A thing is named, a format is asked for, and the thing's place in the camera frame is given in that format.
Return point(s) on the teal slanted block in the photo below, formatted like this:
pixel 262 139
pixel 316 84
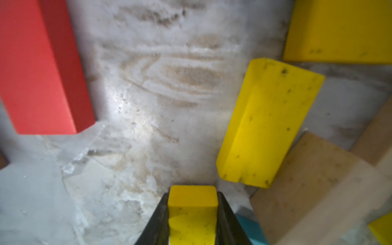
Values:
pixel 252 230

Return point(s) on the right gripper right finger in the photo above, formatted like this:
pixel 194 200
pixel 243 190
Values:
pixel 228 228

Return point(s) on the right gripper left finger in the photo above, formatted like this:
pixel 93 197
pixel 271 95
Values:
pixel 156 231

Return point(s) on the yellow block centre slanted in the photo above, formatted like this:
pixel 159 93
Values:
pixel 273 102

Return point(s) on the yellow block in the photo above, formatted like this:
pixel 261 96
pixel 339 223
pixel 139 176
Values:
pixel 192 211
pixel 353 32

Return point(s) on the red block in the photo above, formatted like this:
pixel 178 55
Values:
pixel 43 87

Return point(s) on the natural wood block centre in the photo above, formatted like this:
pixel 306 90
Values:
pixel 319 193

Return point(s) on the natural wood block slanted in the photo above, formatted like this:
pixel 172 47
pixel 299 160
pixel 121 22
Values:
pixel 375 144

